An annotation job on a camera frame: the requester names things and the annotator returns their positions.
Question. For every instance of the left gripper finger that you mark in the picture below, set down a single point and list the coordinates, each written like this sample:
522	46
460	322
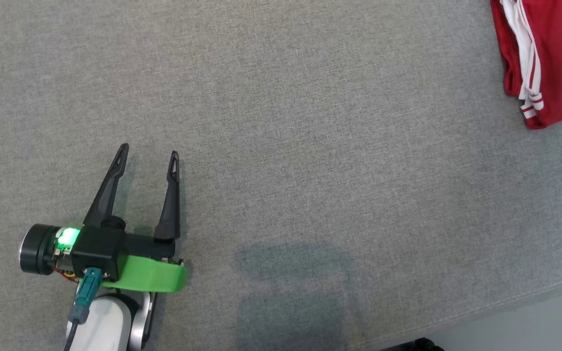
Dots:
170	214
105	200

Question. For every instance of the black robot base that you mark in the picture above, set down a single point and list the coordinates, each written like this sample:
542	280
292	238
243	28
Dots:
412	346

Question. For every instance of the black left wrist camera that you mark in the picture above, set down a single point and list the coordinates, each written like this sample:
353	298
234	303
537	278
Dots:
100	248

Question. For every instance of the grey fabric sofa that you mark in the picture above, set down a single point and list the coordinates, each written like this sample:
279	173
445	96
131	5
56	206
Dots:
310	146

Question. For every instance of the red garment with thin stripes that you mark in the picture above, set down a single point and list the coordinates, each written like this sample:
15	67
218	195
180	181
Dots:
559	53

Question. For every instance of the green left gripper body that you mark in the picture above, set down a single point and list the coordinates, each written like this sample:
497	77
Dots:
154	275

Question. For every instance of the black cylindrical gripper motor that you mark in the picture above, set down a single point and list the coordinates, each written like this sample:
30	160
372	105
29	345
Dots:
37	248

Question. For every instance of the teal left camera connector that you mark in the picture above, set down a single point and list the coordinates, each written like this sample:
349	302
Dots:
86	295

